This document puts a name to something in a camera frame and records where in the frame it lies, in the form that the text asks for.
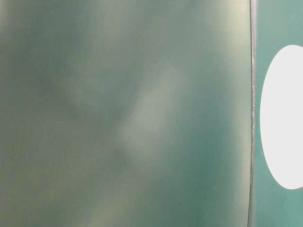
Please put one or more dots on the blurred grey-green foreground panel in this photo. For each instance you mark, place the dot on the blurred grey-green foreground panel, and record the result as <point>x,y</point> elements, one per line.
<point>125,113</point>

